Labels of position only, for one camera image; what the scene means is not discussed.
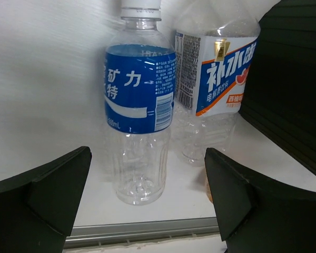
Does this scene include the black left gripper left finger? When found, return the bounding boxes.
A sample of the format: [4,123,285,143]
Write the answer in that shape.
[0,146,92,252]

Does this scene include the blue label water bottle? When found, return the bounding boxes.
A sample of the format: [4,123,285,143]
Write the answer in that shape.
[104,1,177,206]

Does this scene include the black plastic waste bin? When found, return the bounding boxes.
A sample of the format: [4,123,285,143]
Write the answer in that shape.
[240,1,316,176]

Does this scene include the white orange label bottle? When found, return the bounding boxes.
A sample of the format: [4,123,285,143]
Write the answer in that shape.
[172,1,260,167]

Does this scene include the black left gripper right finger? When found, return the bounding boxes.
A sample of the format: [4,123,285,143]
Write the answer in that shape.
[205,148,316,252]

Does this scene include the orange juice bottle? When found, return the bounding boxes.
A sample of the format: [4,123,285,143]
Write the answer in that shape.
[205,179,213,203]

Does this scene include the aluminium front table rail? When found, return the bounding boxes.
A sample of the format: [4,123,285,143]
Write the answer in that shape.
[64,217,219,249]

